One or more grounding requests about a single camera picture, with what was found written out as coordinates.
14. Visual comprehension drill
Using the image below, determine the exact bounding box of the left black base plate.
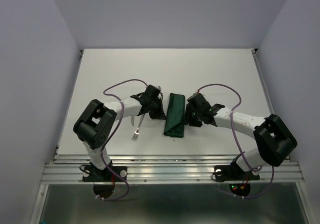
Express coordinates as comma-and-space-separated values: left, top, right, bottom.
79, 164, 128, 182

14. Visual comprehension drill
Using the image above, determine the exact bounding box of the silver fork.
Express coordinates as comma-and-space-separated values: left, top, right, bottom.
132, 115, 145, 141

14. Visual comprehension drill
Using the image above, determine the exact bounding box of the silver table knife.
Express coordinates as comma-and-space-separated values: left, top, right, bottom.
130, 116, 135, 126

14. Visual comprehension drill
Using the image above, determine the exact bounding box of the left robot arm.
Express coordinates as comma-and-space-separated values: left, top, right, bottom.
73, 85, 166, 181

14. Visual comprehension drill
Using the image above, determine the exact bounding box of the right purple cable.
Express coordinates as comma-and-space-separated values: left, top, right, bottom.
196, 84, 276, 200

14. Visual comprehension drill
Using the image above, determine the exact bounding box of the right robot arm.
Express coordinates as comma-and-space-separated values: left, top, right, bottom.
185, 93, 298, 179

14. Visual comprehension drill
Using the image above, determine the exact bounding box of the dark green cloth napkin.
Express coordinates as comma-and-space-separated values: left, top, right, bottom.
163, 93, 186, 138

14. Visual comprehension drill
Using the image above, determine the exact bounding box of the aluminium frame rail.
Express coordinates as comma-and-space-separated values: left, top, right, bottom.
30, 49, 317, 223

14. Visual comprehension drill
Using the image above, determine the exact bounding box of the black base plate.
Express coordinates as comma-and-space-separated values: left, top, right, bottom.
211, 165, 260, 182
79, 164, 128, 182

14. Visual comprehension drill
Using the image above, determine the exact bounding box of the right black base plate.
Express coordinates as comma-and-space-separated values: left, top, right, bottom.
211, 165, 260, 182

